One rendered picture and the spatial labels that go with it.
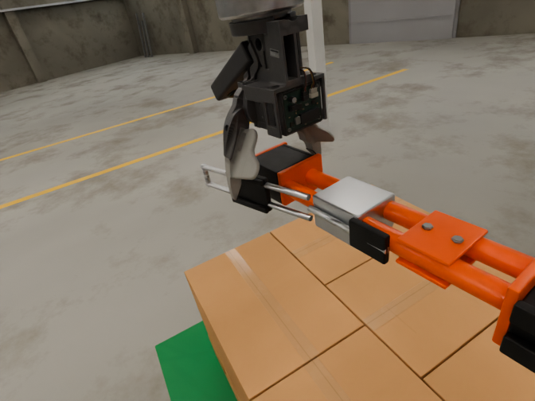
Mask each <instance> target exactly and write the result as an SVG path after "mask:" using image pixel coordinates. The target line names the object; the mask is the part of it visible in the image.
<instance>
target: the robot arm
mask: <svg viewBox="0 0 535 401"><path fill-rule="evenodd" d="M215 3H216V6H217V13H218V17H219V18H220V19H221V20H222V21H224V20H232V22H230V23H229V26H230V30H231V34H232V37H245V36H247V37H248V40H247V41H242V42H241V43H240V44H239V46H238V47H237V48H236V50H235V52H234V53H233V54H232V55H231V57H230V58H229V60H228V62H227V63H226V65H225V66H224V67H223V68H222V70H221V72H220V73H219V75H218V76H217V78H216V79H215V80H214V81H213V83H212V85H211V89H212V91H213V94H214V95H215V97H216V99H217V100H218V101H220V100H223V99H227V98H233V99H232V106H231V108H230V109H229V111H228V114H227V116H226V118H225V124H224V129H223V143H224V156H225V172H226V177H227V182H228V188H229V192H230V194H231V197H232V199H233V200H235V201H237V199H238V196H239V194H240V190H241V187H242V184H241V179H245V180H254V179H255V178H256V177H257V175H258V173H259V170H260V163H259V161H258V159H257V157H256V156H255V147H256V142H257V138H258V134H257V131H256V130H255V129H252V128H251V129H249V123H250V122H251V123H254V126H255V127H259V128H263V129H265V130H267V134H268V135H271V136H273V137H276V138H283V137H282V135H283V136H288V135H290V134H294V133H295V132H297V133H298V135H299V139H300V140H302V141H304V143H305V145H306V149H307V150H308V151H309V152H311V153H312V154H313V155H315V154H321V155H322V147H321V142H333V141H334V136H333V135H332V134H331V133H330V132H329V131H328V130H325V129H324V128H322V127H320V126H318V125H317V124H316V123H319V122H321V121H322V120H323V119H327V114H326V90H325V78H324V73H323V72H312V71H311V69H310V68H308V67H303V63H302V53H301V45H300V37H299V32H302V31H305V30H308V19H307V14H303V15H296V11H291V9H292V8H295V7H299V6H301V5H302V4H303V3H304V0H215ZM303 68H306V69H308V70H309V72H306V71H304V70H303ZM320 87H321V91H320ZM321 93H322V102H321Z"/></svg>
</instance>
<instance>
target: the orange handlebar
mask: <svg viewBox="0 0 535 401"><path fill-rule="evenodd" d="M338 181H340V179H338V178H336V177H332V176H330V175H328V174H326V173H323V172H320V171H318V170H316V169H310V170H309V171H308V172H307V175H306V182H307V183H308V184H310V185H313V186H314V187H317V188H319V189H321V190H324V189H325V188H327V187H329V186H331V185H332V184H334V183H336V182H338ZM283 187H286V188H289V189H293V190H297V191H300V192H303V193H308V194H310V200H303V199H300V198H298V197H293V196H290V195H287V194H285V195H286V196H288V197H290V198H292V199H294V200H295V201H298V202H299V203H301V204H304V205H305V206H307V207H308V206H310V205H312V206H314V205H313V195H315V194H316V193H317V192H316V191H314V190H313V189H309V188H307V187H306V186H304V185H301V184H299V183H298V182H295V181H293V180H289V181H287V182H286V183H285V184H284V186H283ZM383 215H384V218H385V219H386V220H389V221H391V222H393V223H395V224H398V225H400V226H401V227H404V228H407V229H408V231H406V232H405V233H403V232H401V231H399V230H397V229H395V228H392V227H390V226H388V225H387V224H384V223H381V222H380V221H378V220H375V219H374V218H372V217H370V216H368V217H366V218H365V219H364V220H363V222H365V223H367V224H369V225H371V226H373V227H375V228H377V229H379V230H381V231H383V232H385V233H387V234H389V235H390V241H389V247H390V251H391V252H392V253H394V254H396V255H399V256H400V257H399V258H398V259H396V262H397V263H399V264H400V265H401V266H403V267H406V268H407V269H409V270H410V271H413V272H414V273H416V274H418V275H420V276H421V277H423V278H425V279H427V280H428V281H430V282H433V283H434V284H436V285H437V286H440V287H441V288H443V289H445V290H446V289H447V288H448V287H449V286H450V285H451V284H452V285H454V286H456V287H458V288H459V289H461V290H464V291H466V292H467V293H468V294H471V295H473V296H475V297H476V298H478V299H480V300H482V301H484V302H486V303H488V304H489V305H491V306H493V307H495V308H497V309H499V310H501V308H502V304H503V301H504V298H505V296H506V291H507V288H508V287H509V286H510V284H511V283H509V282H507V281H505V280H503V279H501V278H499V277H497V276H494V275H492V274H490V273H488V272H486V271H484V270H481V269H479V268H477V267H475V266H473V265H472V264H473V263H474V262H475V261H478V262H480V263H483V264H485V265H487V266H488V267H492V268H494V269H495V270H497V271H501V272H502V273H504V274H507V275H509V276H511V277H513V278H517V277H518V275H519V274H520V273H521V272H522V271H523V270H524V269H525V268H526V267H527V266H528V265H529V264H530V263H531V262H532V261H533V260H534V259H535V258H534V257H532V256H530V255H527V254H524V253H522V252H520V251H517V250H514V249H513V248H510V247H507V246H505V245H502V244H500V243H497V242H494V241H493V240H490V239H487V238H485V237H483V236H484V235H485V234H487V232H488V231H487V230H486V229H484V228H480V227H478V226H476V225H473V224H470V223H467V222H466V221H463V220H460V219H457V218H455V217H453V216H449V215H447V214H445V213H442V212H439V211H436V210H435V211H434V212H432V213H431V214H430V215H428V214H425V213H423V212H420V211H417V210H415V209H413V208H409V207H408V206H405V205H403V204H400V203H397V202H395V201H390V202H388V204H387V205H386V206H385V210H384V213H383Z"/></svg>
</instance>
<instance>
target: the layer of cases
mask: <svg viewBox="0 0 535 401"><path fill-rule="evenodd" d="M309 215H312V216H313V220H312V221H308V220H304V219H301V218H298V219H297V220H293V221H291V222H290V223H288V224H285V225H283V226H281V227H279V228H277V229H275V230H273V231H271V232H270V233H271V234H270V233H269V232H268V233H266V234H264V235H262V236H260V237H257V238H255V239H253V240H251V241H249V242H247V243H244V244H242V245H240V246H239V247H236V248H234V249H232V250H230V251H227V252H225V253H224V254H222V255H218V256H217V257H215V258H213V259H210V260H208V261H206V262H204V263H202V264H200V265H198V266H195V267H193V268H191V269H189V270H187V271H185V272H184V273H185V276H186V279H187V281H188V283H189V287H190V289H191V291H192V294H193V297H194V299H195V302H196V303H197V308H198V309H199V312H200V314H201V317H202V320H203V322H204V324H205V327H206V330H207V332H208V335H209V337H210V339H211V341H212V343H213V346H214V348H215V349H216V351H217V354H218V356H219V357H220V359H221V362H222V364H223V365H224V368H225V371H226V372H227V374H228V377H229V379H230V380H231V382H232V385H233V386H234V389H235V391H236V393H237V395H238V397H239V399H240V401H535V373H533V372H531V371H530V370H529V369H527V368H525V367H524V366H522V365H520V364H519V363H517V362H516V361H514V360H512V359H510V358H509V357H508V356H506V355H504V354H503V353H501V352H500V351H499V348H500V345H497V344H496V343H494V342H493V341H492V337H493V335H494V330H495V327H496V324H497V321H498V317H499V314H500V311H501V310H499V309H497V308H495V307H493V306H491V305H489V304H488V303H486V302H484V301H482V300H480V299H478V298H476V297H475V296H473V295H471V294H468V293H467V292H466V291H464V290H461V289H459V288H458V287H456V286H454V285H452V284H451V285H450V286H449V287H448V288H447V289H446V290H445V289H443V288H441V287H440V286H437V285H436V284H434V283H433V282H430V281H428V280H427V279H425V278H423V277H421V276H420V275H418V274H416V273H414V272H413V271H410V270H409V269H407V268H406V267H403V266H401V265H400V264H399V263H397V262H396V259H398V258H399V257H400V256H399V255H396V254H394V253H392V252H391V251H389V261H388V262H387V263H386V264H382V263H380V262H378V261H376V260H375V259H373V258H371V257H370V256H368V255H366V254H365V253H363V252H361V251H359V250H357V249H356V248H354V247H351V246H350V245H349V244H347V243H345V242H343V241H341V240H340V239H338V238H337V237H335V236H332V235H331V234H330V233H328V232H326V231H324V230H322V229H321V228H319V227H317V226H316V224H315V220H314V214H313V213H309Z"/></svg>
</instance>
